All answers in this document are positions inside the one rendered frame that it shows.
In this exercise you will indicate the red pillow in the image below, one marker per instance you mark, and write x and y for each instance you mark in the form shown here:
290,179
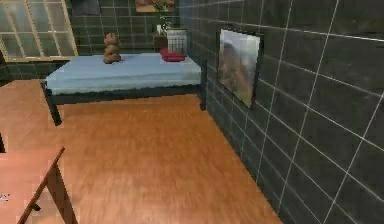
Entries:
172,55

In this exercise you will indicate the framed landscape picture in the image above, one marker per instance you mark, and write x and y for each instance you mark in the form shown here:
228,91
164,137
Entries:
238,66

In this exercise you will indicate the white striped pillow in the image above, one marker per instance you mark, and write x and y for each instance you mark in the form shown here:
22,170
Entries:
177,41

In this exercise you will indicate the dark wooden side table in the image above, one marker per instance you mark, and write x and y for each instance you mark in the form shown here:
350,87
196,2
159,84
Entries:
160,41

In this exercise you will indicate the green house plant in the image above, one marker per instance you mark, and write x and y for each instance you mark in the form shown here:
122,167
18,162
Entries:
163,18

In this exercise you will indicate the brown teddy bear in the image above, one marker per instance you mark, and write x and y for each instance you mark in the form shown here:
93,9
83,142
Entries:
111,48

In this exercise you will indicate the orange framed picture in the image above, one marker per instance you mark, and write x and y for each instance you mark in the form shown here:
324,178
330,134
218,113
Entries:
146,5

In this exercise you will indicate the dark framed picture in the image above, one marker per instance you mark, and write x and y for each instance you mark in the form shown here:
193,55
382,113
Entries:
86,6

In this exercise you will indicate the white framed window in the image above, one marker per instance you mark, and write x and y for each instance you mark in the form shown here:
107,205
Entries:
35,28

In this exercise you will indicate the reddish wooden table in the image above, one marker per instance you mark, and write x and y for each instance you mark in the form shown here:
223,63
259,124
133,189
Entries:
30,186

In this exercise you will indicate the blue bed with black frame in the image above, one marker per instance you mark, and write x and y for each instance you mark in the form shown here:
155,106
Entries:
126,71

